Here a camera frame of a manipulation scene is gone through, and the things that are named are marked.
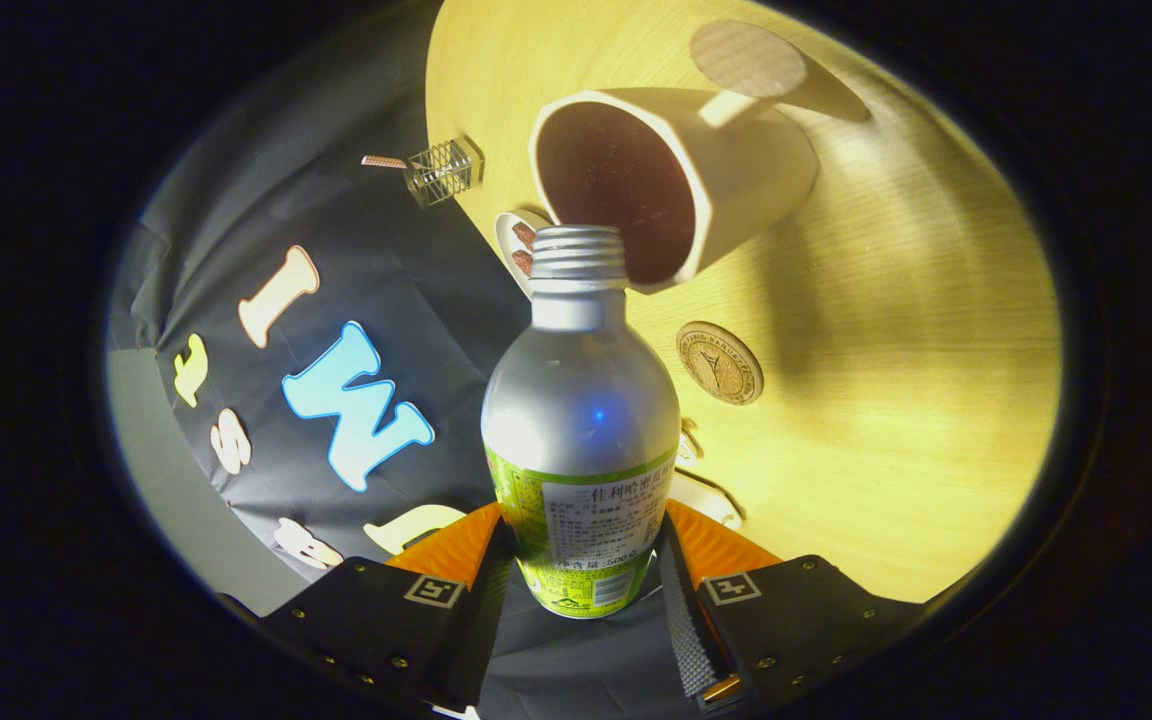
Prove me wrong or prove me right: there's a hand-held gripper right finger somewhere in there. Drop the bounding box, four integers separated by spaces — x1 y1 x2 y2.
654 500 955 713

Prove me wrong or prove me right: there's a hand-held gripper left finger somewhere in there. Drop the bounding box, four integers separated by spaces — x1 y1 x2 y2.
219 500 517 716

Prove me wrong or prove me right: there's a round cork coaster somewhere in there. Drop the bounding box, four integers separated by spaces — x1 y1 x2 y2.
676 321 765 406

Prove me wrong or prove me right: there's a silver bottle with green label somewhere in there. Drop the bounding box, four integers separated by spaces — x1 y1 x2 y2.
481 225 682 620

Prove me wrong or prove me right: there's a beige cup with wooden handle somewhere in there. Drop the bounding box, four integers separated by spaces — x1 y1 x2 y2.
529 20 872 294

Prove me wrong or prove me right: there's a white divided dish of beans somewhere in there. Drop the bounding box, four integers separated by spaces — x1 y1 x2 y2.
669 418 745 531

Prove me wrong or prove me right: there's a wooden table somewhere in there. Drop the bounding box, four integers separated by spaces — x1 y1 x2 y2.
424 0 1065 604

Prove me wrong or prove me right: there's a black backdrop cloth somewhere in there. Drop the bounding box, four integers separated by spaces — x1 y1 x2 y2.
106 10 697 720

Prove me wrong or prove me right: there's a white round plate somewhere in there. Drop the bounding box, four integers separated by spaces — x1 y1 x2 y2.
493 209 552 301

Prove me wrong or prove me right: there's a metal wire holder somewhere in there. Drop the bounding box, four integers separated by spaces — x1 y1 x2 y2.
404 135 485 208

